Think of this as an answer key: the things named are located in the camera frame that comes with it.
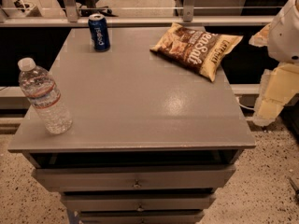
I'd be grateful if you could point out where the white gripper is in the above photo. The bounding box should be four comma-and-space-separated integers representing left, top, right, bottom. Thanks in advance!
249, 24, 299, 127

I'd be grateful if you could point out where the brown sea salt chip bag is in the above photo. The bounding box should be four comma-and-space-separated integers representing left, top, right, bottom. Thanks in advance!
150, 23, 243, 82

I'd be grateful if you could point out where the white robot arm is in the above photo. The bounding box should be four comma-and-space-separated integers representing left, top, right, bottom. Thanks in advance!
249, 0, 299, 126

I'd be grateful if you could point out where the blue pepsi can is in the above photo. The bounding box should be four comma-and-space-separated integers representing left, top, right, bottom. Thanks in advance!
88, 13, 110, 51

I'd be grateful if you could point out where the top grey drawer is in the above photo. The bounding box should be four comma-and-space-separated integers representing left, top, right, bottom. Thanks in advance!
32, 164, 235, 192

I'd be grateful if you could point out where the grey drawer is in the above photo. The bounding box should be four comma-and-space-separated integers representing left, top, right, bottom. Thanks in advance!
79, 210, 204, 224
32, 164, 235, 192
61, 193, 216, 212

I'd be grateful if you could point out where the grey drawer cabinet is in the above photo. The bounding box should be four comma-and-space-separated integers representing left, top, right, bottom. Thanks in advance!
7, 25, 257, 224

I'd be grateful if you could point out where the middle grey drawer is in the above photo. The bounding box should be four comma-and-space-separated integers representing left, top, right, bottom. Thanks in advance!
61, 193, 216, 212

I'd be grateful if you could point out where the bottom grey drawer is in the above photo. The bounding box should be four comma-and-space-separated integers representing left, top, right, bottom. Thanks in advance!
79, 210, 204, 224

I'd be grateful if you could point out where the clear plastic water bottle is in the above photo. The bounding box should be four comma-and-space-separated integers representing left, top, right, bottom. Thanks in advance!
18, 58, 73, 134

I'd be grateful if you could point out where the white cable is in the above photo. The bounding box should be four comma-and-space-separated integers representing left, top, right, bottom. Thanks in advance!
236, 96, 256, 112

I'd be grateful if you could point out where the metal window rail frame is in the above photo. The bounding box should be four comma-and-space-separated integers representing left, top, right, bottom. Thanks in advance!
0, 0, 273, 27

